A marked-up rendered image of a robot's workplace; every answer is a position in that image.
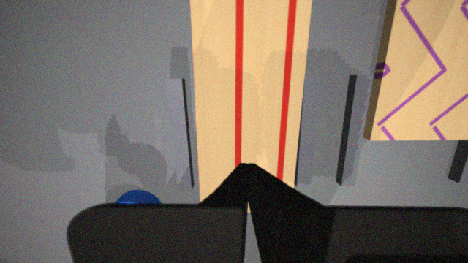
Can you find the tan strip with red lines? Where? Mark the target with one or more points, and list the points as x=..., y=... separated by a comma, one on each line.
x=249, y=60

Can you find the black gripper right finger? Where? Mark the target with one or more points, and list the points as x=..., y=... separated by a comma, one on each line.
x=290, y=227

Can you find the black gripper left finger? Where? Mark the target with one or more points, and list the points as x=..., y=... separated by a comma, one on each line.
x=213, y=231

